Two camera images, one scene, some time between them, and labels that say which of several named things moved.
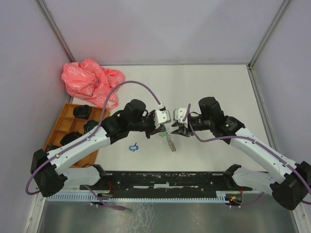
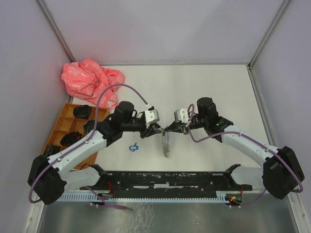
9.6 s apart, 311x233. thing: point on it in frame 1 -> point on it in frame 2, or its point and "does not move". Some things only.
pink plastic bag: [88, 78] does not move
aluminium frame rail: [170, 184] does not move
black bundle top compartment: [82, 111] does not move
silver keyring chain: [170, 142] -> [166, 150]
